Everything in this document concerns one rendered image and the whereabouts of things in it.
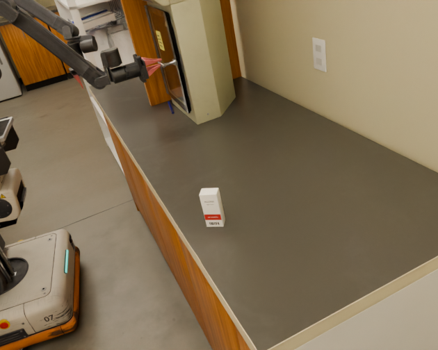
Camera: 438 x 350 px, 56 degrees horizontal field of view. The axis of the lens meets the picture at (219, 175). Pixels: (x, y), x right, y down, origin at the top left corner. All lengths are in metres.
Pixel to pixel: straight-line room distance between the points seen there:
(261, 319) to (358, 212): 0.41
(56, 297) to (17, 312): 0.18
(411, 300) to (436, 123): 0.49
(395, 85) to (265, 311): 0.78
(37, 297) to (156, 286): 0.60
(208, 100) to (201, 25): 0.29
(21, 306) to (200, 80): 1.34
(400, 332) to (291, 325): 0.33
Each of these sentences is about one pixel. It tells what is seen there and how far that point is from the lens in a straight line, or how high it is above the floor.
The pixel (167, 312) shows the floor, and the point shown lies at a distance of 2.22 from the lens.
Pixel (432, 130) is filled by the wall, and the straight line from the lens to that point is 1.29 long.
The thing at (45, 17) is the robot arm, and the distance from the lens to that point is 2.02.
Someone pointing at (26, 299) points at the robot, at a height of 0.28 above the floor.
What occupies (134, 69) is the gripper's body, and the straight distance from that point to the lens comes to 1.65.
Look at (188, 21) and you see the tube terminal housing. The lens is 1.59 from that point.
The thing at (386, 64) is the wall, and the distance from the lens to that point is 1.34.
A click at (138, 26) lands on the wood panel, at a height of 1.30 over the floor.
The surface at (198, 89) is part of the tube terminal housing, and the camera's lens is 1.66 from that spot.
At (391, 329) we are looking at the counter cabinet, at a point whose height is 0.78.
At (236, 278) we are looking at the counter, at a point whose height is 0.94.
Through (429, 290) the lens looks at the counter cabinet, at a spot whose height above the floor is 0.84.
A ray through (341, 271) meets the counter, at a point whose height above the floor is 0.94.
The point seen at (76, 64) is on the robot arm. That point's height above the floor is 1.28.
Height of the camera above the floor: 1.64
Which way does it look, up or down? 32 degrees down
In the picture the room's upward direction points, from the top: 12 degrees counter-clockwise
